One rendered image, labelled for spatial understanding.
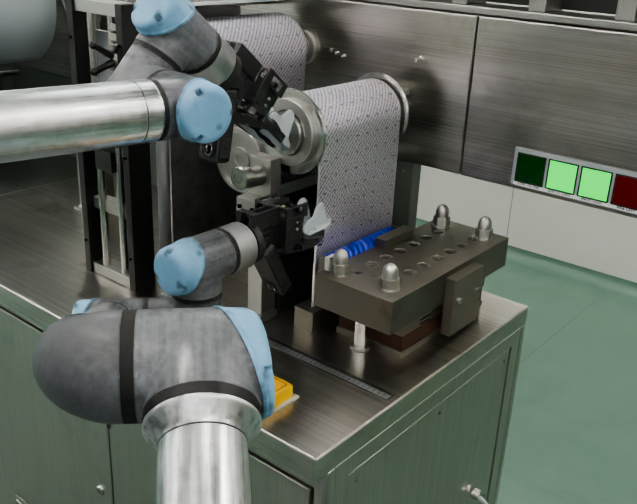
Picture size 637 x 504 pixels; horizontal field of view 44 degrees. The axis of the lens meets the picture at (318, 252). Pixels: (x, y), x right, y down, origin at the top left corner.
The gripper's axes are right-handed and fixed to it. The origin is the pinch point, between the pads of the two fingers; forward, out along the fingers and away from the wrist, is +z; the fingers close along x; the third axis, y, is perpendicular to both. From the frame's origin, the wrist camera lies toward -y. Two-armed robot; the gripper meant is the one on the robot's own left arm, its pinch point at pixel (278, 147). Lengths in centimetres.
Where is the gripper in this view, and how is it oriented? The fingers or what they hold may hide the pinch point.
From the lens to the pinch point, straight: 132.8
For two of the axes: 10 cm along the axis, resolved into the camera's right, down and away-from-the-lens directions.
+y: 4.4, -8.8, 1.7
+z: 4.6, 3.8, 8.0
